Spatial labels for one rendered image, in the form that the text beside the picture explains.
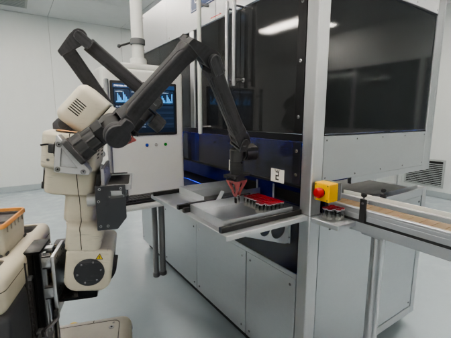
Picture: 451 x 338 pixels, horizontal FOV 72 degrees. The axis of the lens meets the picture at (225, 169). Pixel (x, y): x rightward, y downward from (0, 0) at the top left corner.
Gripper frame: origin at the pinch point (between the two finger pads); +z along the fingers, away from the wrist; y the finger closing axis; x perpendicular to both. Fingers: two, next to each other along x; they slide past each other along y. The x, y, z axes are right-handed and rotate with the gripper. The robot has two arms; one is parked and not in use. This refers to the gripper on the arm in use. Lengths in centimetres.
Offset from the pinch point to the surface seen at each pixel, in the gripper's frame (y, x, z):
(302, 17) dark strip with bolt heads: 16, -21, -71
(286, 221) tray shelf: 0.8, -24.3, 7.2
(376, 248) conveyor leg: 21, -52, 17
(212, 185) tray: 22.3, 36.9, 5.2
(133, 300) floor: 4, 99, 94
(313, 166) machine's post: 13.0, -29.0, -13.3
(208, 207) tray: -8.2, 9.5, 5.8
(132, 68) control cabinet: 3, 79, -62
